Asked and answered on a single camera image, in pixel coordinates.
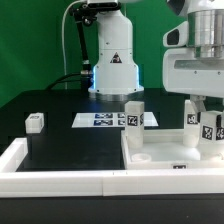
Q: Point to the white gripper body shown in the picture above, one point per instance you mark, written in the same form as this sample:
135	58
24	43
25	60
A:
183	73

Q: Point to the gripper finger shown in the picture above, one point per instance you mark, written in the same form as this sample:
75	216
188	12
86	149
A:
197	102

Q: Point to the white square tabletop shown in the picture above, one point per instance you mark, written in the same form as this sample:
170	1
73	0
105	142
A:
164	149

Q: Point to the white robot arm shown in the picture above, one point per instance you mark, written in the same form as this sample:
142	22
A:
116	74

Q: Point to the white U-shaped fence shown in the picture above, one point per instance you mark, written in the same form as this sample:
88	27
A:
100	183

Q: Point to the white marker plate with tags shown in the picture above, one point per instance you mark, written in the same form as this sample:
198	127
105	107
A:
89	120

